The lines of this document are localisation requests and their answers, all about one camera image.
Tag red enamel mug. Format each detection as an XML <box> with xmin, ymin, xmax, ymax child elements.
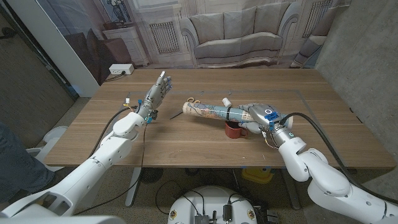
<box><xmin>224</xmin><ymin>121</ymin><xmax>249</xmax><ymax>139</ymax></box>

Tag paper map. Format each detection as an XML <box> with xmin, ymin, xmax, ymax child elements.
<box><xmin>182</xmin><ymin>101</ymin><xmax>254</xmax><ymax>123</ymax></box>

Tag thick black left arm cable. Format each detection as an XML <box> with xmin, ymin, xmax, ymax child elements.
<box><xmin>88</xmin><ymin>106</ymin><xmax>138</xmax><ymax>158</ymax></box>

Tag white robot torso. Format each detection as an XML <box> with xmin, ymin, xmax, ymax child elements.
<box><xmin>167</xmin><ymin>185</ymin><xmax>258</xmax><ymax>224</ymax></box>

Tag white power strip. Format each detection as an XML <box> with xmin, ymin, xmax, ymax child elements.
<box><xmin>108</xmin><ymin>63</ymin><xmax>135</xmax><ymax>75</ymax></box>

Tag grey table leg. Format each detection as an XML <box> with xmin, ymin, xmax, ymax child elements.
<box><xmin>281</xmin><ymin>167</ymin><xmax>302</xmax><ymax>211</ymax></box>
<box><xmin>124</xmin><ymin>167</ymin><xmax>142</xmax><ymax>208</ymax></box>

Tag black round floor object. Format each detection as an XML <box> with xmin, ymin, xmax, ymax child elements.
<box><xmin>139</xmin><ymin>167</ymin><xmax>164</xmax><ymax>185</ymax></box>

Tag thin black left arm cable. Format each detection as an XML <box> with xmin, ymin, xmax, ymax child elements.
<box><xmin>73</xmin><ymin>123</ymin><xmax>147</xmax><ymax>216</ymax></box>

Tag grey yellow-handled scissors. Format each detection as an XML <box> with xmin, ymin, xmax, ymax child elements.
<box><xmin>169</xmin><ymin>96</ymin><xmax>201</xmax><ymax>120</ymax></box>

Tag black power strip cord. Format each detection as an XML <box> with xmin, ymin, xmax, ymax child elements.
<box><xmin>104</xmin><ymin>71</ymin><xmax>127</xmax><ymax>83</ymax></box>

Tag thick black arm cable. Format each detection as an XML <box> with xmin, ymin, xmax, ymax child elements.
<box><xmin>88</xmin><ymin>106</ymin><xmax>138</xmax><ymax>158</ymax></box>
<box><xmin>279</xmin><ymin>112</ymin><xmax>398</xmax><ymax>205</ymax></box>

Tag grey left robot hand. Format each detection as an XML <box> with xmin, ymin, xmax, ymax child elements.
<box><xmin>136</xmin><ymin>70</ymin><xmax>173</xmax><ymax>119</ymax></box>

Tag printed living room backdrop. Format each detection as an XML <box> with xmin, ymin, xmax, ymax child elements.
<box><xmin>35</xmin><ymin>0</ymin><xmax>352</xmax><ymax>86</ymax></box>

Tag person in blue jeans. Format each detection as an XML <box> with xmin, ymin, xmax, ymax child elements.
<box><xmin>0</xmin><ymin>121</ymin><xmax>57</xmax><ymax>203</ymax></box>

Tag yellow object under table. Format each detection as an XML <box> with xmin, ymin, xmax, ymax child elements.
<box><xmin>241</xmin><ymin>167</ymin><xmax>274</xmax><ymax>184</ymax></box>

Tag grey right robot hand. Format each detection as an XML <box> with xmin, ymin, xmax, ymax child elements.
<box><xmin>238</xmin><ymin>102</ymin><xmax>294</xmax><ymax>139</ymax></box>

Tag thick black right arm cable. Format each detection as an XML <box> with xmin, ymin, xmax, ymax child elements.
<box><xmin>279</xmin><ymin>112</ymin><xmax>398</xmax><ymax>205</ymax></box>

